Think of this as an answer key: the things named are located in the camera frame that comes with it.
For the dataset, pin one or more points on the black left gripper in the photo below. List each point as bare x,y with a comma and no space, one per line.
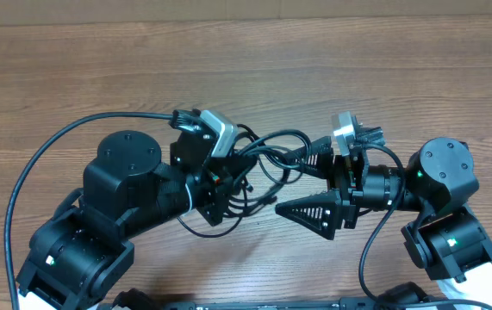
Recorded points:
216,183

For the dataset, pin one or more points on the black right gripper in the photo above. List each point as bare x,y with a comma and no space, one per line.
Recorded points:
345,182

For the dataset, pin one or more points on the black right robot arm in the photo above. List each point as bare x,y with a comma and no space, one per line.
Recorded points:
446,239

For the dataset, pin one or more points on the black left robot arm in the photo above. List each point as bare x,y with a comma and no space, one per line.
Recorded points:
78,255

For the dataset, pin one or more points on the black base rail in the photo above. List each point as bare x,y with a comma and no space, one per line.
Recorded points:
135,299

